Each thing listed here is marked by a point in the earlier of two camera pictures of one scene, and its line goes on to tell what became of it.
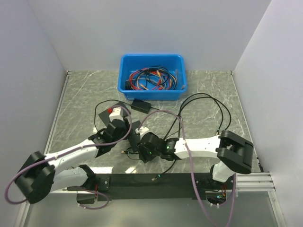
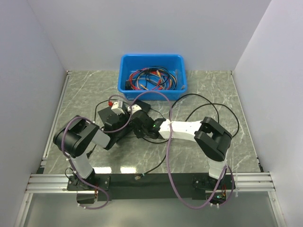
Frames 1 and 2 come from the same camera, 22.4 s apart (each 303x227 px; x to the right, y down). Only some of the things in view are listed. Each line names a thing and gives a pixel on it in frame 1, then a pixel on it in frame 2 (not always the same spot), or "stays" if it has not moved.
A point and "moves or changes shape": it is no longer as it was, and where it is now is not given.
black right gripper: [144, 156] to [139, 134]
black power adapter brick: [141, 105] stays
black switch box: [133, 139] moves or changes shape
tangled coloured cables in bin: [151, 78] stays
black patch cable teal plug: [181, 114] to [203, 105]
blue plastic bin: [156, 77] stays
